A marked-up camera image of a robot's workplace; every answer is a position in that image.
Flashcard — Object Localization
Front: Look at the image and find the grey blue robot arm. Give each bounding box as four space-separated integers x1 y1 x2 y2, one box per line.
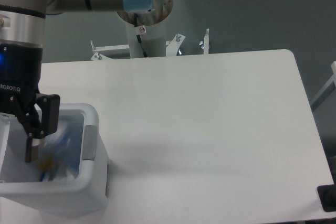
1 0 153 163

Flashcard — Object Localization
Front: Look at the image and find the white metal stand leg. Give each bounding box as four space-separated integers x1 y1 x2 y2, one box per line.
310 61 335 111

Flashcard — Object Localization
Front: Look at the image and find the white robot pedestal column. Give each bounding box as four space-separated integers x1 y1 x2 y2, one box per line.
117 0 173 48

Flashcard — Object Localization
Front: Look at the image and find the black clamp at table edge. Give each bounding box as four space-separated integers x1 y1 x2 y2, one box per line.
317 184 335 212

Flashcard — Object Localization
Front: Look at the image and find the white plastic trash can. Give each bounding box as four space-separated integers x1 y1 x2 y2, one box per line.
1 103 109 212

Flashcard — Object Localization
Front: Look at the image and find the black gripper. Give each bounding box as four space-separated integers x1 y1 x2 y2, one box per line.
1 43 60 163

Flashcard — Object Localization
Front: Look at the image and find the clear plastic bottle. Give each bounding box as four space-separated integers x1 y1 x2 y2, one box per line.
39 115 84 182

